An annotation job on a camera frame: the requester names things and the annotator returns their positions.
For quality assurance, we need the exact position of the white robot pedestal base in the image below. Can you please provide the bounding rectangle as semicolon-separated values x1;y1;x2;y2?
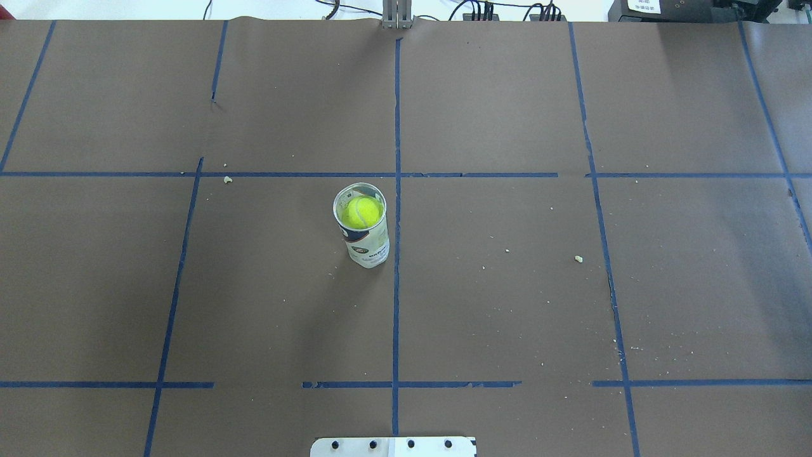
310;436;478;456

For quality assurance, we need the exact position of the aluminium frame post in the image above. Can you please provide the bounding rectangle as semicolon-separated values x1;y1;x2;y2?
382;0;414;29

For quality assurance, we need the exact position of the yellow tennis ball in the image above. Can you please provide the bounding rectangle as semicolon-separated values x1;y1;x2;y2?
339;195;384;231

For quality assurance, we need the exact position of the black desktop computer box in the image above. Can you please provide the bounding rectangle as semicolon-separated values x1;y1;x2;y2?
607;1;746;23

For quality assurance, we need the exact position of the clear tennis ball can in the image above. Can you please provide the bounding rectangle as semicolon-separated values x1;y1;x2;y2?
332;182;390;268

